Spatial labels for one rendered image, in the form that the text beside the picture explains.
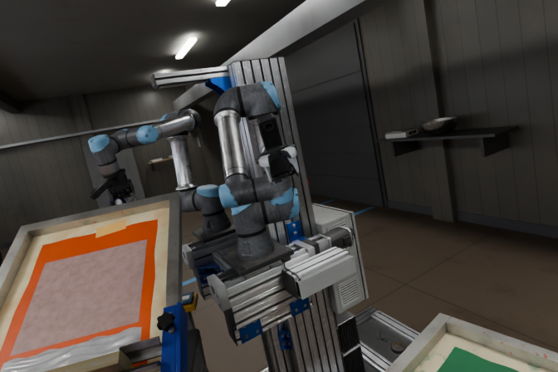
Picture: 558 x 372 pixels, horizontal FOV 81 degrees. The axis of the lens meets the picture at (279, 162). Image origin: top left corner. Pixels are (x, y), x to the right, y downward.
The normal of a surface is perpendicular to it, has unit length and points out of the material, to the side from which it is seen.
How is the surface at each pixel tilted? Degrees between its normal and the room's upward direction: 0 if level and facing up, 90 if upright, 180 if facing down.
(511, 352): 90
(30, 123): 90
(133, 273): 32
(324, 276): 90
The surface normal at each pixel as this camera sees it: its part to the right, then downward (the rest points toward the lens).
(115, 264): -0.09, -0.77
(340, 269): 0.47, 0.02
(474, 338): -0.77, 0.23
